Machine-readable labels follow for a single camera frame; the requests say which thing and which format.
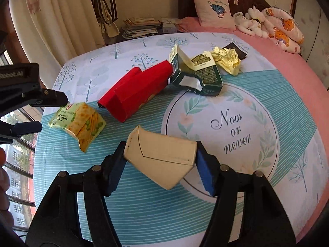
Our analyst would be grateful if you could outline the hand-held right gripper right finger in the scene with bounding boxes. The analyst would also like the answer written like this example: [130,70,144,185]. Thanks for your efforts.
[197,141,296,247]

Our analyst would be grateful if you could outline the green cracker packet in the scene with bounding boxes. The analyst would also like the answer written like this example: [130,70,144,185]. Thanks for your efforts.
[48,102,107,153]

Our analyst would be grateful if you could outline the orange bear print pillow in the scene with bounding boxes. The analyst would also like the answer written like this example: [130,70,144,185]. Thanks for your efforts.
[262,7,304,54]

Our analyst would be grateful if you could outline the hanging cloth bags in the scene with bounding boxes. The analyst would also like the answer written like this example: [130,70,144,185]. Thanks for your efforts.
[87,0,120,38]

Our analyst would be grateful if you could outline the pillow with fish print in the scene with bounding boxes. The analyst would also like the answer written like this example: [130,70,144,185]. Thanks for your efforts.
[191,0,236,30]

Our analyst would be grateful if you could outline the dark green box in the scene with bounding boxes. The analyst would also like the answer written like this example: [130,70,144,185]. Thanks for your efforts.
[168,44,224,97]

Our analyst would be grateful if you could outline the stack of books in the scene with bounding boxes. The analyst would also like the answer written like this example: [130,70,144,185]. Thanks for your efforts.
[122,17,161,40]

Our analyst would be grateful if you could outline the white yellow plush toy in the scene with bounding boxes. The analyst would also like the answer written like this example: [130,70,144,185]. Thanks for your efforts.
[248,5,268,38]

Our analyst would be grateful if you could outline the window frame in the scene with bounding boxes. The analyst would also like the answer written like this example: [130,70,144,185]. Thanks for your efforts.
[0,108,44,237]

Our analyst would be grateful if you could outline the pink bedsheet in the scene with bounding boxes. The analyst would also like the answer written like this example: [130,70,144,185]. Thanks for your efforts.
[180,17,329,237]

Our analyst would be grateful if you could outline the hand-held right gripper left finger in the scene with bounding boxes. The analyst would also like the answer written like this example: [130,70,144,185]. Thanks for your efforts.
[26,141,127,247]

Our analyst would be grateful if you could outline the red box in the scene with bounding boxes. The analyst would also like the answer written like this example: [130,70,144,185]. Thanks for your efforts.
[98,60,173,123]

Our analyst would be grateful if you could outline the cream curtain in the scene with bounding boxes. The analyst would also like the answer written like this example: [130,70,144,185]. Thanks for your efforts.
[23,0,106,58]

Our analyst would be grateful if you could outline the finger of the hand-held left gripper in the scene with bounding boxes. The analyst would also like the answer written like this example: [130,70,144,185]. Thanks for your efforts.
[26,90,69,107]
[0,121,43,144]

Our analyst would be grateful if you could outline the person's left hand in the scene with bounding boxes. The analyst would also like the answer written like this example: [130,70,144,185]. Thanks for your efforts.
[0,149,14,228]

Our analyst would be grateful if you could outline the yellow crumpled wrapper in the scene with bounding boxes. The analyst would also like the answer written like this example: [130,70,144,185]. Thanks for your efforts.
[211,47,242,77]

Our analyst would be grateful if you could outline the black card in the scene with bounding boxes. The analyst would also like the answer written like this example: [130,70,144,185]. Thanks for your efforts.
[222,42,249,58]

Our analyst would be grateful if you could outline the small pale box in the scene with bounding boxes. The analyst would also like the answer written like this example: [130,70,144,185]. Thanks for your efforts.
[161,21,181,34]

